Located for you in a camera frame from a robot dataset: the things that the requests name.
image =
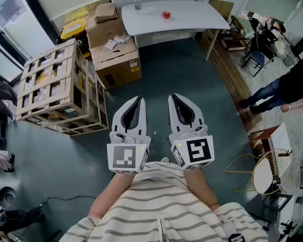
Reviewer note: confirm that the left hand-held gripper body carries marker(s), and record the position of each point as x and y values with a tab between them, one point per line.
123	157

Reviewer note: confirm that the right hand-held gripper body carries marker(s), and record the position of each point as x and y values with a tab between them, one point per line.
197	150

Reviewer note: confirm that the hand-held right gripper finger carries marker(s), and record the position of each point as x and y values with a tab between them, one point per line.
173	125
198	118

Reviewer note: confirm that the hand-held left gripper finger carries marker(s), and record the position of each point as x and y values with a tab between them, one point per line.
142	127
117	123

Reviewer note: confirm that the red apple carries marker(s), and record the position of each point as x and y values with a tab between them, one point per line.
165	14

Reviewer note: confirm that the person's left forearm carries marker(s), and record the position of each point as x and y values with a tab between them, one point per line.
111	195

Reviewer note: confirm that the person's right forearm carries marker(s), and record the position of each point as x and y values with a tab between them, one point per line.
200	185

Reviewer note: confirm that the person's white shoe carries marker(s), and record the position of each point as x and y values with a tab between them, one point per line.
164	159

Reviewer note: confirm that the large taped cardboard box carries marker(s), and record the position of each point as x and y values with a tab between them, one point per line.
116	64

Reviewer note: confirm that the person's striped shirt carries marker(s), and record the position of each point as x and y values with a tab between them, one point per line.
154	210

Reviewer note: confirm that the black pen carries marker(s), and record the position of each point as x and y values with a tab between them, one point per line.
115	51

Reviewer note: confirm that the wooden slat crate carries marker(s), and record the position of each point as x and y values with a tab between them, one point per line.
53	84

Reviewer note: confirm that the white paper booklet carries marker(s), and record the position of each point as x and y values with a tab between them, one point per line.
110	44

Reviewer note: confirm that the crumpled white paper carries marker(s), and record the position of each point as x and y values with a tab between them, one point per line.
121	38

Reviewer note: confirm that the blue seat black chair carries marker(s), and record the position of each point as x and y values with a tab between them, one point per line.
257	57

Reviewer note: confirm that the plain brown cardboard box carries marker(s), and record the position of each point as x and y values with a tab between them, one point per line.
101	31

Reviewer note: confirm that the green cloth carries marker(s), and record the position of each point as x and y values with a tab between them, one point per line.
246	28

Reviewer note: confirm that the yellow plastic bin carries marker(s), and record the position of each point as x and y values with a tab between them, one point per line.
73	28

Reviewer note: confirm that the small flat cardboard box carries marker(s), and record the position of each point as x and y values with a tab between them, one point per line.
106	12

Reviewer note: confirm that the brown cardboard sheet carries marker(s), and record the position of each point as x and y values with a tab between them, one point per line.
223	7

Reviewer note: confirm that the white tissue packet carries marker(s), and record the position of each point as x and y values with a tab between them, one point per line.
150	10

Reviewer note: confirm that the clear plastic water bottle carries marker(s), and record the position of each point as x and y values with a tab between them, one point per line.
137	3

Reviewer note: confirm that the grey window poster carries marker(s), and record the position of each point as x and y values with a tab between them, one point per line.
11	7

